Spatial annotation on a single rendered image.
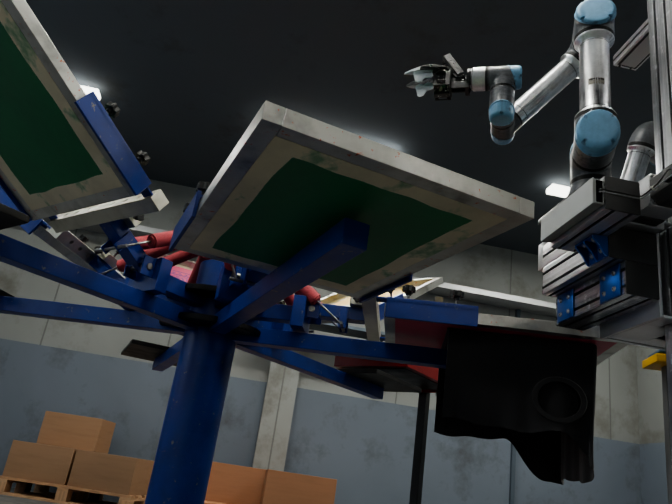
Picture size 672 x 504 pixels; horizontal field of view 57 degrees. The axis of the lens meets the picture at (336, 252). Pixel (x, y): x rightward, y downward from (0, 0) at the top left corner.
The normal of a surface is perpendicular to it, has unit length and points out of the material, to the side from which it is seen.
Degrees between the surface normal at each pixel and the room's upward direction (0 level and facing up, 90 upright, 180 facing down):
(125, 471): 90
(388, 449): 90
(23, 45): 148
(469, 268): 90
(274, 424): 90
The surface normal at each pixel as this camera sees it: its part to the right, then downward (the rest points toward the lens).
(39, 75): -0.42, 0.59
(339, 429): 0.16, -0.33
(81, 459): -0.09, -0.37
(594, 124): -0.27, -0.25
